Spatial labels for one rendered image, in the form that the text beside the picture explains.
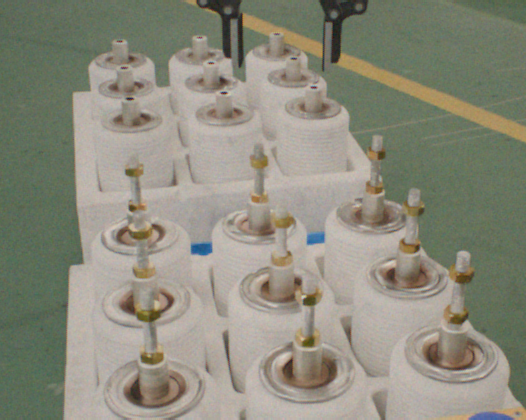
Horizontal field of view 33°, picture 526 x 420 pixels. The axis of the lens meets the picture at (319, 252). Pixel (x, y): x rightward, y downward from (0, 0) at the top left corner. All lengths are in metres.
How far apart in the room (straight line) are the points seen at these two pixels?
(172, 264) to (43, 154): 0.87
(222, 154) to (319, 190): 0.13
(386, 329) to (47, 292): 0.62
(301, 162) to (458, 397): 0.55
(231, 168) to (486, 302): 0.40
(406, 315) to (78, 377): 0.30
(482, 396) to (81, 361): 0.37
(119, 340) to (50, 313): 0.49
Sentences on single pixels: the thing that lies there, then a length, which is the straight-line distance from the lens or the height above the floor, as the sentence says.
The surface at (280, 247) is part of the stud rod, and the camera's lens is 0.75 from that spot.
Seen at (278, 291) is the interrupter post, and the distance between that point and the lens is 0.77.
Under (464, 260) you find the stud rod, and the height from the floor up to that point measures 0.34.
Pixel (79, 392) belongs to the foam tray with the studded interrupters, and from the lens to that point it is 0.80.
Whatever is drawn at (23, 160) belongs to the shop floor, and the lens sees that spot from 1.67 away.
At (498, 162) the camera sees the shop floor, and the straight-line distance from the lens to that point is 1.67.
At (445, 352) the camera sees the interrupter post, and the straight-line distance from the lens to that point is 0.70.
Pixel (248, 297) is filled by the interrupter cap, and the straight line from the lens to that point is 0.77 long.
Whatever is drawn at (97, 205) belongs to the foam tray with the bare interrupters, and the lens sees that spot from 1.10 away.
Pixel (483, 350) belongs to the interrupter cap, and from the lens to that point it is 0.72.
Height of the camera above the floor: 0.68
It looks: 31 degrees down
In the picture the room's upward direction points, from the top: 2 degrees clockwise
